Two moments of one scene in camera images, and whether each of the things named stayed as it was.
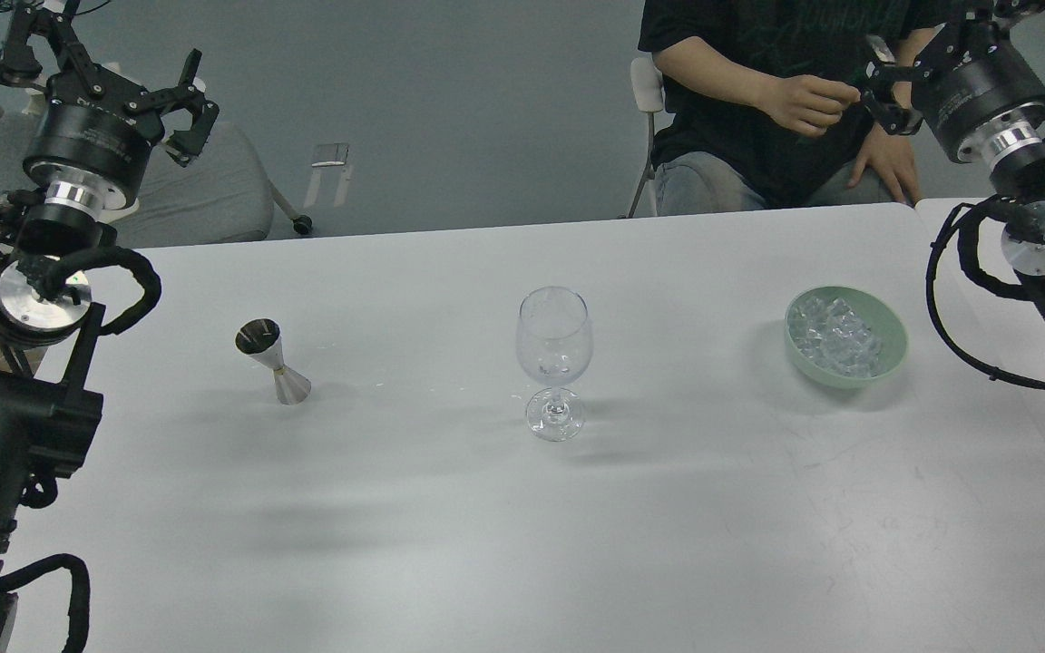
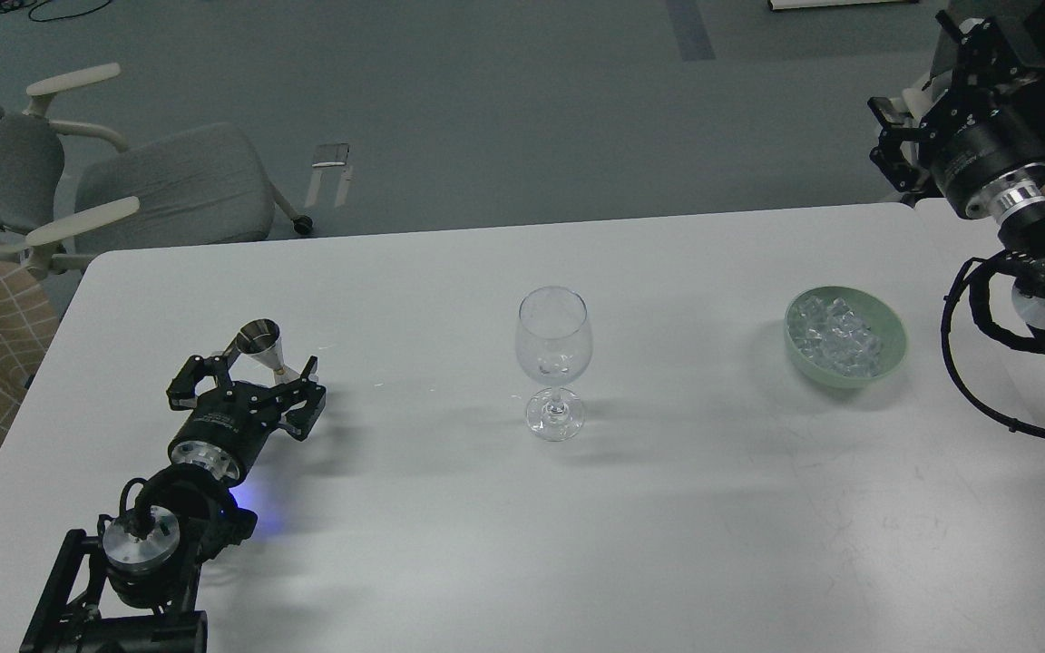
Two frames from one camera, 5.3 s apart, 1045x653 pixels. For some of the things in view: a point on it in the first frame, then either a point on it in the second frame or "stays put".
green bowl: [844, 337] stays put
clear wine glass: [554, 334] stays put
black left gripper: [94, 138] → [227, 423]
